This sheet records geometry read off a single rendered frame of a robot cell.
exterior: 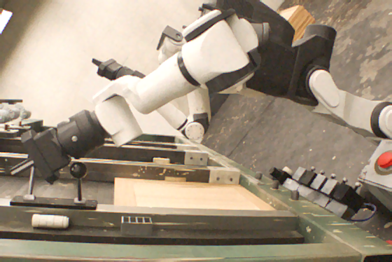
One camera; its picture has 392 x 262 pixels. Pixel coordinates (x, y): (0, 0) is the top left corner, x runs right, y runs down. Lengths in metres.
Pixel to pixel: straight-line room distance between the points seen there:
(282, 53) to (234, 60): 0.51
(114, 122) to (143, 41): 5.68
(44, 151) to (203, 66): 0.37
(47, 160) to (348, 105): 1.00
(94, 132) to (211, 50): 0.28
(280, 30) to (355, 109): 0.43
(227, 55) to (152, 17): 5.83
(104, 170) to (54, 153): 0.49
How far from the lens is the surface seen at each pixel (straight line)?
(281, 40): 1.05
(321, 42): 1.17
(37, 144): 0.68
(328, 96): 1.15
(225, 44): 0.54
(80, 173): 0.68
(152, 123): 4.98
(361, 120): 1.30
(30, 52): 6.69
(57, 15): 6.58
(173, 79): 0.54
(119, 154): 1.59
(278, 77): 1.02
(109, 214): 0.74
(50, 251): 0.54
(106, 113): 0.65
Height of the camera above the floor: 1.46
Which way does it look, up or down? 16 degrees down
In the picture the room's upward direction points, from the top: 55 degrees counter-clockwise
